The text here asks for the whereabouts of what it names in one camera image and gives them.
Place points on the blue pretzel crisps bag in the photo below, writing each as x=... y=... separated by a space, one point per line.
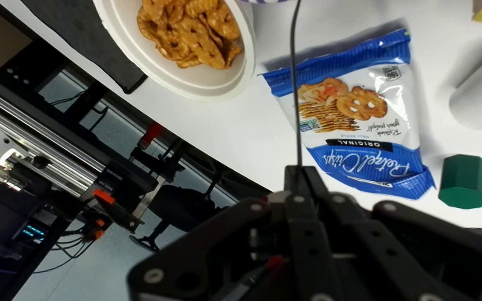
x=352 y=111

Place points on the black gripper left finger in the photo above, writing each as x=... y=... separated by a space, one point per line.
x=241 y=251

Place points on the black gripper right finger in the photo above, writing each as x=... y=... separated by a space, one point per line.
x=397 y=251

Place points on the small white cup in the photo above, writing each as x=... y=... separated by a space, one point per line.
x=477 y=94

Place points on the brown pretzel crisps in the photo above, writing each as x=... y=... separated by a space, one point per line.
x=191 y=30

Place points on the white bowl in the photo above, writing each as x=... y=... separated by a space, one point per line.
x=191 y=80

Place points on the green block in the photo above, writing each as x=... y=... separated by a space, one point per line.
x=464 y=181

